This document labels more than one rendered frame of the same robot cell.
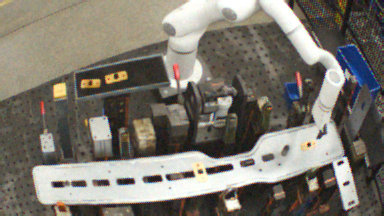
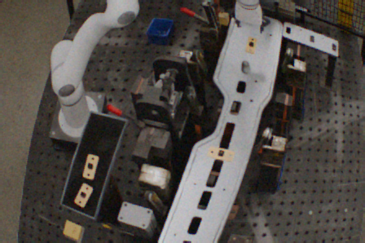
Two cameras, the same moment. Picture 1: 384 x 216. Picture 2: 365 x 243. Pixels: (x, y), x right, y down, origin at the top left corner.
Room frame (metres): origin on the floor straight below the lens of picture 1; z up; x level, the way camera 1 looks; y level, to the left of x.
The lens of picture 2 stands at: (0.52, 0.62, 2.71)
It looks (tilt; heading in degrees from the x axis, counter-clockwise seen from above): 59 degrees down; 318
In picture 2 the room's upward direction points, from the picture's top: 8 degrees counter-clockwise
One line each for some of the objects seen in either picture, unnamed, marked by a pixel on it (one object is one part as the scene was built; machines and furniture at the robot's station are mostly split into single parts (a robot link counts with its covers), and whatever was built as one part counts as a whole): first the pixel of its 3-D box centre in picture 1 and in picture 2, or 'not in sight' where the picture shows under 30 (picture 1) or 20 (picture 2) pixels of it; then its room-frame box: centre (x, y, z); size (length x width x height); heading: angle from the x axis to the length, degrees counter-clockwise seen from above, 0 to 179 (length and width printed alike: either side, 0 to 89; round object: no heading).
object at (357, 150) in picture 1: (348, 167); (287, 28); (1.30, -0.80, 0.88); 0.08 x 0.08 x 0.36; 24
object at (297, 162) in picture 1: (195, 175); (222, 161); (1.10, -0.05, 1.00); 1.38 x 0.22 x 0.02; 114
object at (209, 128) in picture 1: (209, 130); (169, 121); (1.35, -0.08, 0.94); 0.18 x 0.13 x 0.49; 114
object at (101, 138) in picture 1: (102, 158); (144, 234); (1.14, 0.30, 0.90); 0.13 x 0.10 x 0.41; 24
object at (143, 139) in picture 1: (142, 159); (161, 199); (1.20, 0.14, 0.89); 0.13 x 0.11 x 0.38; 24
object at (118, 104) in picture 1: (115, 117); (106, 196); (1.33, 0.28, 0.92); 0.10 x 0.08 x 0.45; 114
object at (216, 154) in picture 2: (200, 171); (221, 153); (1.12, -0.07, 1.01); 0.08 x 0.04 x 0.01; 23
